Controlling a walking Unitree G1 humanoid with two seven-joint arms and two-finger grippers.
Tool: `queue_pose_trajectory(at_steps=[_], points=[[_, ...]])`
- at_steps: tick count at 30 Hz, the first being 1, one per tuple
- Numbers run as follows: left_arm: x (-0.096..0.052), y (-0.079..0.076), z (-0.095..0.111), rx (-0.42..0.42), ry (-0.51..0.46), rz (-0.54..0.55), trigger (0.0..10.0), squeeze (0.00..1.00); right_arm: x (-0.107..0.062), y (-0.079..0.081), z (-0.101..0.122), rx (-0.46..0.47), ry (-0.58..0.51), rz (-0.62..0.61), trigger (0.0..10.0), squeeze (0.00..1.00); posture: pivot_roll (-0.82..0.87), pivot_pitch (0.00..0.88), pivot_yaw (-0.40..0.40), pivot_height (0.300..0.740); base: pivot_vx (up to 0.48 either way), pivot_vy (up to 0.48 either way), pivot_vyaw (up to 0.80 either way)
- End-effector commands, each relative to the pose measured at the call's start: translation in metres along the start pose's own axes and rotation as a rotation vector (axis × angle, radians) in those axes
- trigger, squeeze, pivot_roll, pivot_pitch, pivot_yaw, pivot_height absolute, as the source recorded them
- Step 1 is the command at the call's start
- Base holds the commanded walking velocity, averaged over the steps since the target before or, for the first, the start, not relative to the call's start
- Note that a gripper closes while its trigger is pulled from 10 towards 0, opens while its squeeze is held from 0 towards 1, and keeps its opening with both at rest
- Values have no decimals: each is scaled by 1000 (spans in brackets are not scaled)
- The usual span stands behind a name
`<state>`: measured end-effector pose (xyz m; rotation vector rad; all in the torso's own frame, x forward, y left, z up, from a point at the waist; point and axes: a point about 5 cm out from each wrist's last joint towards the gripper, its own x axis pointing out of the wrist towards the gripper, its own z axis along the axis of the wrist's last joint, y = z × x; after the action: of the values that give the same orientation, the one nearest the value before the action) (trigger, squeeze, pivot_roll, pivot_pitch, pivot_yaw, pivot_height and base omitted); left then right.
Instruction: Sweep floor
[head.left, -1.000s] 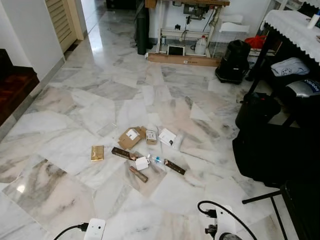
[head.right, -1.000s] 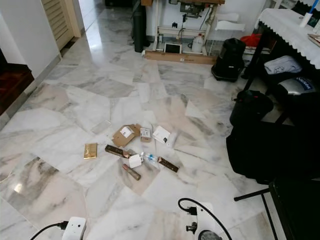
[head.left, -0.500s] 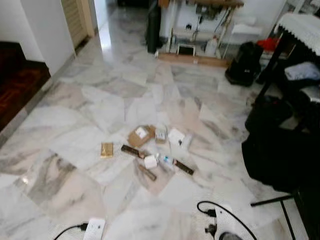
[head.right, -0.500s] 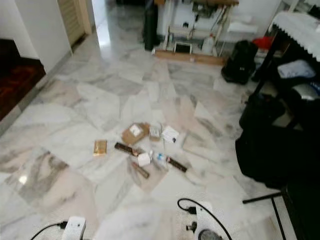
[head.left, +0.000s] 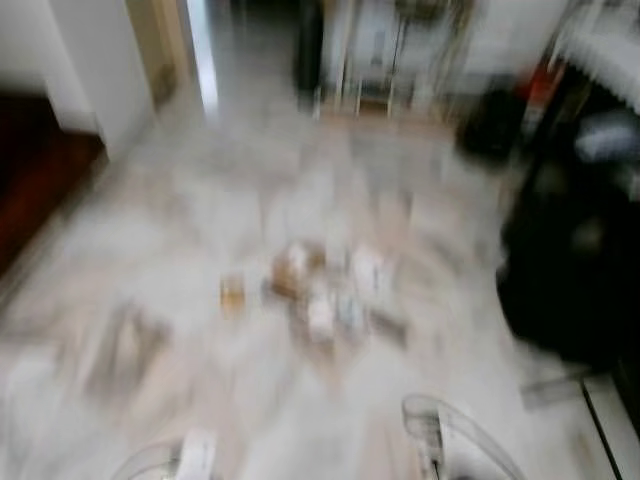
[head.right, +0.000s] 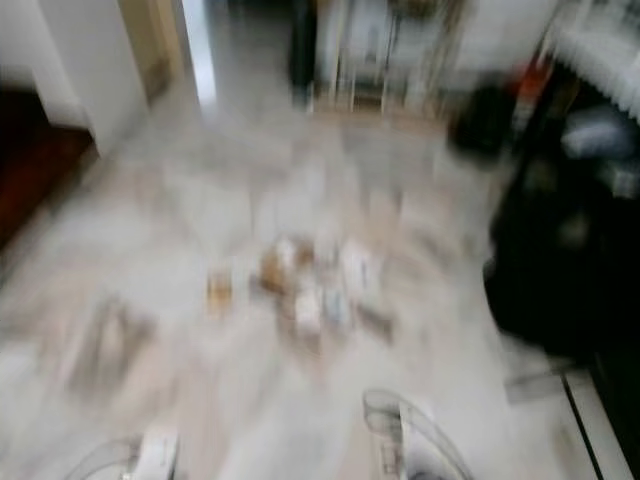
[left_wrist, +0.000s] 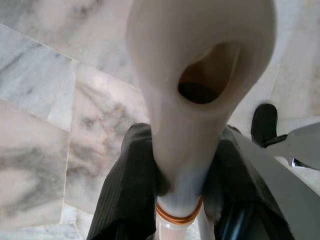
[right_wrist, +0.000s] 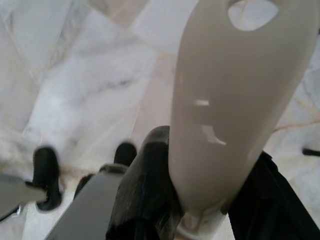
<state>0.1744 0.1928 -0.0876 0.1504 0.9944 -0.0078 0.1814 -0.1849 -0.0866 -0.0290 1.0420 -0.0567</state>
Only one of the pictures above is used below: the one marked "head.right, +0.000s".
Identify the small orange litter piece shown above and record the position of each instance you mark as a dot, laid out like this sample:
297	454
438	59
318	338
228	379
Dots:
219	290

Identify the pale grey rounded object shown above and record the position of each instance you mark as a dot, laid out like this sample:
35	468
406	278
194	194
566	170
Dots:
600	132

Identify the red orange object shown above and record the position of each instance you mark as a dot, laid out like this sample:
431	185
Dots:
530	82

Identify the black round bag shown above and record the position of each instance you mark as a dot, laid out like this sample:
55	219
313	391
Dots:
480	120

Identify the wooden door frame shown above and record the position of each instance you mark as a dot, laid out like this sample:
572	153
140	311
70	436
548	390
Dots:
150	40

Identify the black bulky padded chair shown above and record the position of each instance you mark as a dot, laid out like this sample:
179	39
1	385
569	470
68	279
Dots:
560	270

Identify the white paper litter piece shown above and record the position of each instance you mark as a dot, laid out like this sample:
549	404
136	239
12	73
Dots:
358	266

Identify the brown crumpled litter piece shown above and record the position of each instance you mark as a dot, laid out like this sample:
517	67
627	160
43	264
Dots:
285	265

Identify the white lace cloth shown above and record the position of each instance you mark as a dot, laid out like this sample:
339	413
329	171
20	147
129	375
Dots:
600	50

